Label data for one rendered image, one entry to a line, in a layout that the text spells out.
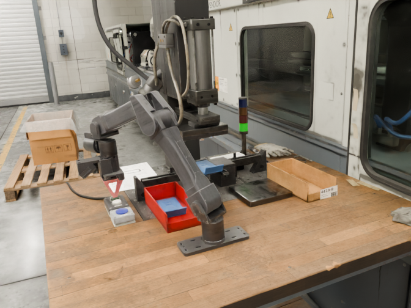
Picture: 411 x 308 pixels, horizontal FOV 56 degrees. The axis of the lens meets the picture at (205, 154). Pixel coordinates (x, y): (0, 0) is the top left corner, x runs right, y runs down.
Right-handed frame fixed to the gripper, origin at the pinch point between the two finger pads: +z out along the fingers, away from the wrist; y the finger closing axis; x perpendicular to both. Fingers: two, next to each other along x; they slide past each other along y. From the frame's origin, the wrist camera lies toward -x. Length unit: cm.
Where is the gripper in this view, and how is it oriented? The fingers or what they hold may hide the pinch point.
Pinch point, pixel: (114, 195)
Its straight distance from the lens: 137.6
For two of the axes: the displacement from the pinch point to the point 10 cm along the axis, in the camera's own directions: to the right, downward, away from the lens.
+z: 0.7, 9.5, 3.0
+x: 9.1, -1.8, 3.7
